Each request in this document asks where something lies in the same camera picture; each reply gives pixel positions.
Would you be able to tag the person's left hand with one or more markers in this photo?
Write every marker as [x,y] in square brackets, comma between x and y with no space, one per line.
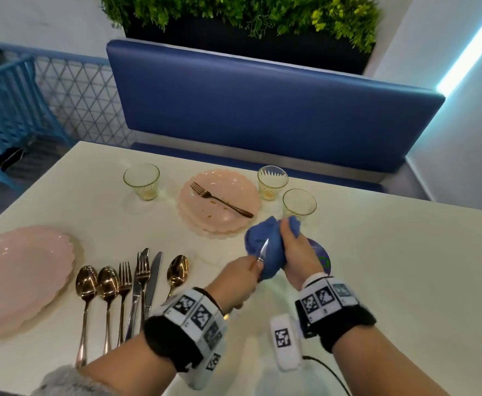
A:
[232,284]

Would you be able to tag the person's right hand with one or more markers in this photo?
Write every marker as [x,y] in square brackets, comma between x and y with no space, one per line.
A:
[302,259]

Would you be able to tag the person's left fingers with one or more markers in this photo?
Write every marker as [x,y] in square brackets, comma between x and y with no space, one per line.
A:
[255,270]

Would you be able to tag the person's right thumb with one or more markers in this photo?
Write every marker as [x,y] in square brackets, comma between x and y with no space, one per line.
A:
[287,233]

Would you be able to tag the silver table knife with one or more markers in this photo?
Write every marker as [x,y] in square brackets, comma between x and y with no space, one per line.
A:
[264,250]
[153,276]
[135,296]

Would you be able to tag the blue cleaning cloth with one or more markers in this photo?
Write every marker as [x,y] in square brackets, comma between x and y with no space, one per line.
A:
[265,239]

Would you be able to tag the person's left forearm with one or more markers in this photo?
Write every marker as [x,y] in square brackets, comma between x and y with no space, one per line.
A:
[129,367]

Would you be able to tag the person's right forearm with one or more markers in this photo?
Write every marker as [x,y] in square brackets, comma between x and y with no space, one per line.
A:
[385,362]

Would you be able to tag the clear ribbed drinking glass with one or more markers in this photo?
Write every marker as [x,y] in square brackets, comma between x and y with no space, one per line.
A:
[272,183]
[142,183]
[298,204]

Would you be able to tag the round blue coaster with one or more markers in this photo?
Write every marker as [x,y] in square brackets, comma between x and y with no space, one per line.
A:
[322,253]

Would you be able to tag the pink scalloped flat plate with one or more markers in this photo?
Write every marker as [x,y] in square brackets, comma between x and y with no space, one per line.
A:
[208,234]
[65,284]

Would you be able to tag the gold fork with food bits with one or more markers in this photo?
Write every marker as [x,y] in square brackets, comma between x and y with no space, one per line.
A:
[224,202]

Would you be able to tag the pink deep plate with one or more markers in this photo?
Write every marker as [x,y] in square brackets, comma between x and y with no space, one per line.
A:
[16,276]
[220,197]

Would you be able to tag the gold spoon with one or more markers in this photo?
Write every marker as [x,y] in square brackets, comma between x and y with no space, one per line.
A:
[177,270]
[108,288]
[86,288]

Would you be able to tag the blue bench seat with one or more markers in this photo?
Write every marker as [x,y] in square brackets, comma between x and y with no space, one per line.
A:
[245,162]

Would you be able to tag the black right wristband with markers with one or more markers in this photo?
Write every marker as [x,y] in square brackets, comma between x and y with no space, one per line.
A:
[331,309]

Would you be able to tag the black wristband with markers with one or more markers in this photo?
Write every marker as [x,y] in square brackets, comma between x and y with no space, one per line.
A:
[331,309]
[187,325]

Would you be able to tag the black left wristband with markers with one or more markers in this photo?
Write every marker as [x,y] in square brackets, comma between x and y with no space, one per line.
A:
[187,325]

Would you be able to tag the blue padded bench backrest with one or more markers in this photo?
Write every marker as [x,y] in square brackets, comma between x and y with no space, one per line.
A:
[265,111]

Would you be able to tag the black planter box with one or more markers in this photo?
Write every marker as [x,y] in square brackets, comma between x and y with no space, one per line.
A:
[245,45]

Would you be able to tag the grey fuzzy sleeve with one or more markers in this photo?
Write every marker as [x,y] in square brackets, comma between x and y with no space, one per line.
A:
[65,383]

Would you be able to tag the green artificial plants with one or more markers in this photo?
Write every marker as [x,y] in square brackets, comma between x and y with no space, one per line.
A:
[245,10]

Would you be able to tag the white lattice railing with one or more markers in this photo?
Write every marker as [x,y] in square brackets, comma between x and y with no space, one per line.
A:
[84,98]

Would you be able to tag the glowing light strip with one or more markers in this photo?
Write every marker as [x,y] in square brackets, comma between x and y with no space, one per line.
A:
[472,49]

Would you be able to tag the blue slatted chair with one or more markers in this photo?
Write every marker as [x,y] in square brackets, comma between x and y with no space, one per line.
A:
[10,107]

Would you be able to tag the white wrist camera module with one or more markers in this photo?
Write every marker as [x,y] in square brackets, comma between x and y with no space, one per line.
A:
[285,342]

